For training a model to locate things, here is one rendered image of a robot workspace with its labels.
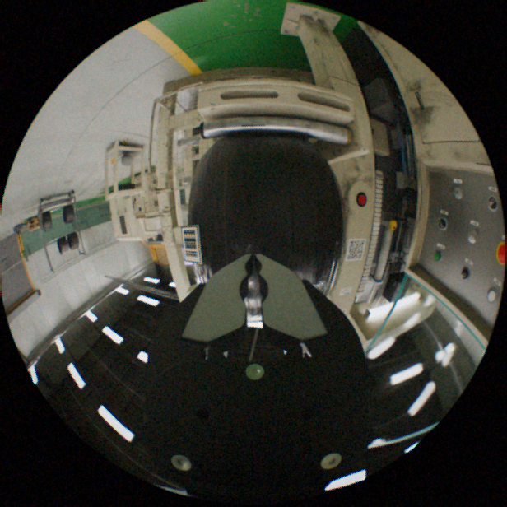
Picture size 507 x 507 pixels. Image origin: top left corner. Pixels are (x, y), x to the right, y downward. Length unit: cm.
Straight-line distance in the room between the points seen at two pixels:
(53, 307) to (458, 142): 1204
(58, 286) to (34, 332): 345
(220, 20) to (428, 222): 130
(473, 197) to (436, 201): 15
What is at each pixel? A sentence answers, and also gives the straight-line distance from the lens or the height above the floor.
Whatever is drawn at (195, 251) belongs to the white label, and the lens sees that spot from 24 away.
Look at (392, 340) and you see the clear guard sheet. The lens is 74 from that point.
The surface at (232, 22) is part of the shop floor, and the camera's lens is 118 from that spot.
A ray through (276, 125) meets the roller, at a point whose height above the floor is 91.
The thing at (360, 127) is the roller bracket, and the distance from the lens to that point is 41.
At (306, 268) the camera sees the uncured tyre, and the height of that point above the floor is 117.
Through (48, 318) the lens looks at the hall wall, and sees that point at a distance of 1167.
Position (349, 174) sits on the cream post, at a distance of 49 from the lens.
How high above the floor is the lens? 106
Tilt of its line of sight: 21 degrees up
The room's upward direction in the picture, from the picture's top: 178 degrees clockwise
